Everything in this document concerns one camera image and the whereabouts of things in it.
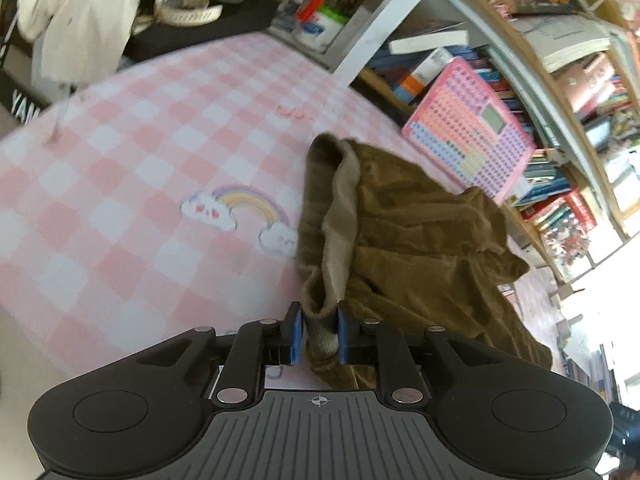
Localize white bookshelf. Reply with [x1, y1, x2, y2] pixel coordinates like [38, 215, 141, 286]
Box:
[270, 0, 640, 291]

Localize brown corduroy pants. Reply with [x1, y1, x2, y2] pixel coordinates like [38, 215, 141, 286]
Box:
[295, 132, 553, 391]

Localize row of colourful books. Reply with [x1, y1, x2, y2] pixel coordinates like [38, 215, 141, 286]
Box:
[510, 150, 573, 211]

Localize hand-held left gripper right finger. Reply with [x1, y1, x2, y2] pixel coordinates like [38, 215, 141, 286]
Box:
[337, 301, 506, 407]

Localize red boxed book set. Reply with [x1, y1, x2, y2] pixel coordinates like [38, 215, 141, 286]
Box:
[520, 187, 598, 241]

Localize white wristwatch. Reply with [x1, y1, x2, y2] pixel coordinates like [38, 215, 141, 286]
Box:
[152, 0, 223, 26]

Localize pile of assorted books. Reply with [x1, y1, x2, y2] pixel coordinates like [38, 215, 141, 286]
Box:
[457, 0, 640, 161]

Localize pink learning tablet toy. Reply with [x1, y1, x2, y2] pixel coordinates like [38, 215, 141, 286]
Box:
[401, 56, 537, 206]

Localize cream garment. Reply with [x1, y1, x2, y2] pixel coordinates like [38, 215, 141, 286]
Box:
[17, 0, 166, 96]

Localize thick white book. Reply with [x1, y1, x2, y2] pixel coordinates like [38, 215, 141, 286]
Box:
[389, 30, 468, 55]

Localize white pen jar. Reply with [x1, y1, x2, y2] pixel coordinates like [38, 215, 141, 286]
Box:
[295, 2, 351, 53]

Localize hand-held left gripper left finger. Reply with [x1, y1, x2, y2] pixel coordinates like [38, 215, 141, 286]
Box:
[132, 302, 304, 408]

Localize white blue orange box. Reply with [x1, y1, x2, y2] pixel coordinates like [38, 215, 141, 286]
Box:
[395, 47, 453, 106]

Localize row of blue books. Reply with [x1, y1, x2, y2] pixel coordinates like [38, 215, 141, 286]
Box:
[367, 45, 506, 111]

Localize black keyboard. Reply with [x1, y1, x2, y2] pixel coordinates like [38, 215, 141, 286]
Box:
[0, 0, 281, 121]

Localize pink checked cartoon table mat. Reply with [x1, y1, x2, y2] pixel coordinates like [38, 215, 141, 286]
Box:
[0, 32, 566, 396]

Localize floral paper ornament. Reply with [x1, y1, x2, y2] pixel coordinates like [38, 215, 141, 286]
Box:
[540, 210, 621, 281]

